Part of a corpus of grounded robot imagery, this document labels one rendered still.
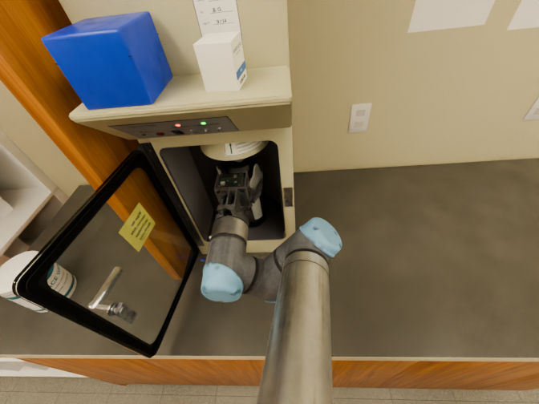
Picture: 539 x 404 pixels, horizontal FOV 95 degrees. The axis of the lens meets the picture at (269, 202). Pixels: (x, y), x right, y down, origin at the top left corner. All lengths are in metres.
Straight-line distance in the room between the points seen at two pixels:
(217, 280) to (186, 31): 0.39
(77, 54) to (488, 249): 1.06
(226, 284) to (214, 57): 0.34
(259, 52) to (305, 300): 0.37
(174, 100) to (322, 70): 0.62
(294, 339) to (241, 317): 0.47
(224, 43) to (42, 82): 0.29
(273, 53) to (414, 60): 0.63
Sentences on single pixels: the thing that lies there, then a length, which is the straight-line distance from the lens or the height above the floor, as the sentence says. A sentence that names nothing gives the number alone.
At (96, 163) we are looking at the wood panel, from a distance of 0.57.
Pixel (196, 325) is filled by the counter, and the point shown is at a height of 0.94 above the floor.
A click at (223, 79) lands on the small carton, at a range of 0.38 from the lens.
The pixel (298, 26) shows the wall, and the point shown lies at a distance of 0.89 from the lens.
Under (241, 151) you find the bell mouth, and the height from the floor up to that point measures 1.33.
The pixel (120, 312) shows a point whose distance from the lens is 0.57.
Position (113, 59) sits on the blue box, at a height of 1.57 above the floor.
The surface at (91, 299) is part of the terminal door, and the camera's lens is 0.54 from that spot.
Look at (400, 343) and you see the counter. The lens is 0.77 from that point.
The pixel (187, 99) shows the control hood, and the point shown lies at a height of 1.51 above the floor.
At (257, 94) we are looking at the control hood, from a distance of 0.37.
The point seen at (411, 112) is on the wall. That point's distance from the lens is 1.09.
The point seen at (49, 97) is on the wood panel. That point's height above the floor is 1.52.
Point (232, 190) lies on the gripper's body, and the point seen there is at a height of 1.29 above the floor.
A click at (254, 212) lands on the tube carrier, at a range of 0.75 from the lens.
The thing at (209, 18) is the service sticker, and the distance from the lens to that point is 0.45.
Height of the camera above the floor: 1.65
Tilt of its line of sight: 47 degrees down
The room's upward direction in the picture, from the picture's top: 8 degrees counter-clockwise
